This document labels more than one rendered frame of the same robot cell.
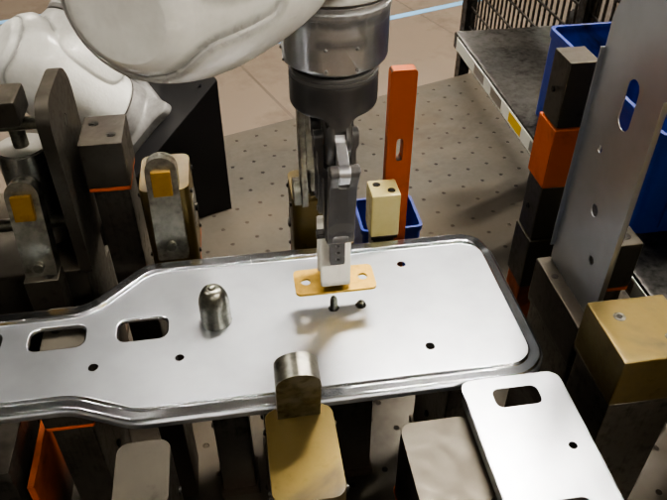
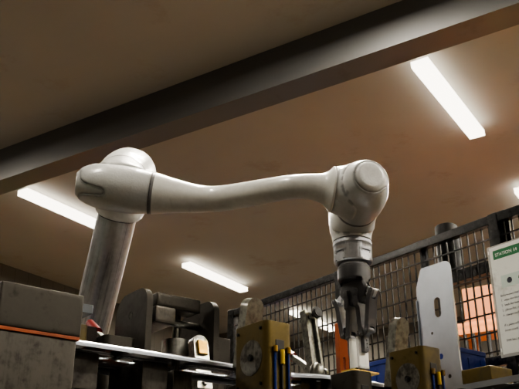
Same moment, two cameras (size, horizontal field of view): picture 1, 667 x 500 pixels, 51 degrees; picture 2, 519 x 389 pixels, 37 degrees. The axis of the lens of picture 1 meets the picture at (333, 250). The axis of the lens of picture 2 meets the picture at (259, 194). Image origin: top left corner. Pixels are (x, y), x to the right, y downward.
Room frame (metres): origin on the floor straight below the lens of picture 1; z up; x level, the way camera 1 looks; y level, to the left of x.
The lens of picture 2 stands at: (-0.83, 1.02, 0.71)
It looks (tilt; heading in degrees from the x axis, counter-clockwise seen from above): 24 degrees up; 331
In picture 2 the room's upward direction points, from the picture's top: straight up
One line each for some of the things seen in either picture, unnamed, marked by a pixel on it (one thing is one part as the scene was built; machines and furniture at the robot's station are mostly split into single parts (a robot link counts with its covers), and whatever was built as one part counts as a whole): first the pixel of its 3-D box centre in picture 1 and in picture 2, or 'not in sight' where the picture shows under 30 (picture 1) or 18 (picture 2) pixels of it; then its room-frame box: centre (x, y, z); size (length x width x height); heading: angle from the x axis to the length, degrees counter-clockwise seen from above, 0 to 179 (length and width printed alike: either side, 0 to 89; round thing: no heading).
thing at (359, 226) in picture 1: (385, 231); not in sight; (1.00, -0.10, 0.75); 0.11 x 0.10 x 0.09; 99
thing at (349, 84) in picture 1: (333, 109); (354, 285); (0.54, 0.00, 1.24); 0.08 x 0.07 x 0.09; 9
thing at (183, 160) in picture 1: (186, 280); not in sight; (0.72, 0.20, 0.88); 0.11 x 0.07 x 0.37; 9
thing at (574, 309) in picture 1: (543, 377); not in sight; (0.57, -0.26, 0.85); 0.12 x 0.03 x 0.30; 9
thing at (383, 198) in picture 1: (377, 300); not in sight; (0.68, -0.06, 0.88); 0.04 x 0.04 x 0.37; 9
